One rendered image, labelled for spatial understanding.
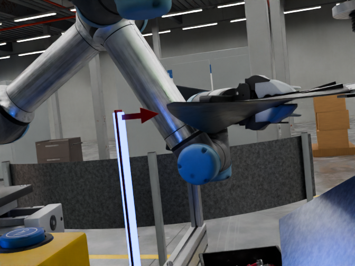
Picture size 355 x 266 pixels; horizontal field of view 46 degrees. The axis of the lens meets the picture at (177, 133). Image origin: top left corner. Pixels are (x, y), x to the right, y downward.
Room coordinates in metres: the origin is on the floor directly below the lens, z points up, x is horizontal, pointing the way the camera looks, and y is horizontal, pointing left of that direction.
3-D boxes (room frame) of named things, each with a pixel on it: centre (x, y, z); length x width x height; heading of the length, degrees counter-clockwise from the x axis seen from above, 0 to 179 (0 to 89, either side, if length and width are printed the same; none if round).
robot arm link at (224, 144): (0.91, -0.07, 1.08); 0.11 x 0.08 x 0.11; 166
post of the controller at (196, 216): (1.15, -0.03, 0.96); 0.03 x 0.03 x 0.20; 76
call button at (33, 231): (0.39, 0.16, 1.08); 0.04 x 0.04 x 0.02
